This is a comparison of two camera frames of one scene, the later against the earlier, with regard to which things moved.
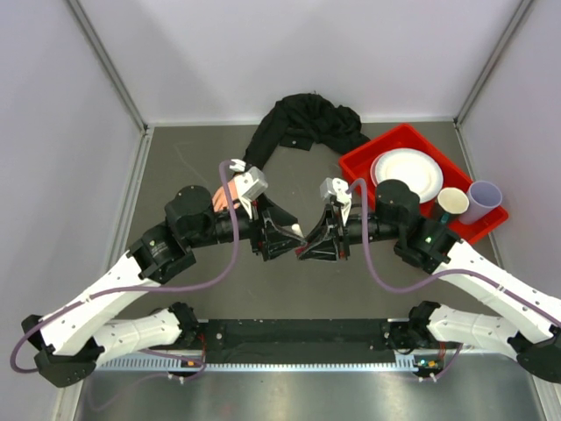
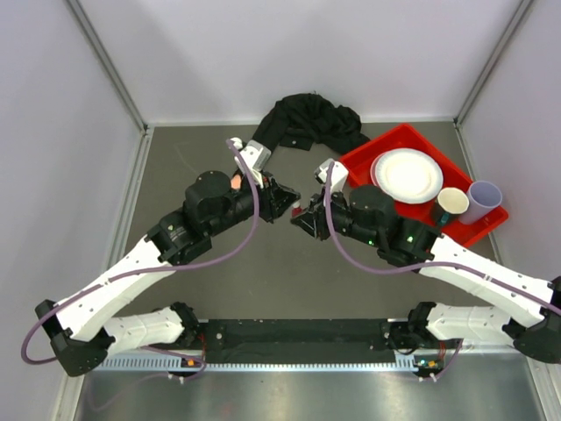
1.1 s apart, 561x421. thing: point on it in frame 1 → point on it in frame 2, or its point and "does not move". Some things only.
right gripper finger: [324, 250] → [308, 224]
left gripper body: [259, 220] → [266, 197]
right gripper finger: [320, 225] → [310, 207]
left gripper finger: [283, 221] → [294, 194]
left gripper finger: [277, 248] → [284, 205]
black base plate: [297, 341] does not move
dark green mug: [450, 201] does not move
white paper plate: [421, 173] does not move
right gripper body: [338, 231] → [321, 214]
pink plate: [372, 169] does not move
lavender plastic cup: [483, 197] does not move
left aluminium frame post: [120, 84] does not move
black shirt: [301, 119] does not move
